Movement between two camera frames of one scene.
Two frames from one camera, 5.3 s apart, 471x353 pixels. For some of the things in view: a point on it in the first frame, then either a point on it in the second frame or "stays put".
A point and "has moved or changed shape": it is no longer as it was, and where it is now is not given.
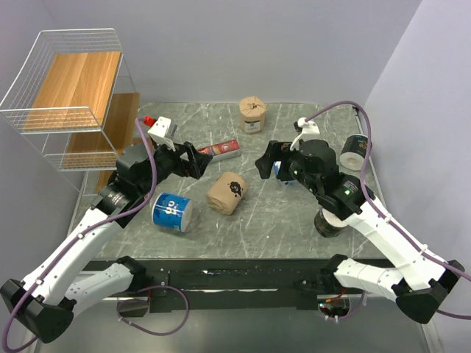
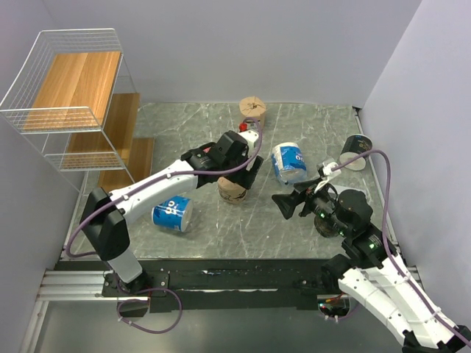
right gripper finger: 274,151 → 307,184
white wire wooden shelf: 76,91 stays put
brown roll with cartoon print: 228,189 has moved or changed shape
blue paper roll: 172,211 stays put
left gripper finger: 194,170 → 245,179
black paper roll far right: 353,151 stays put
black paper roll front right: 328,225 stays put
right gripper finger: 264,165 → 288,202
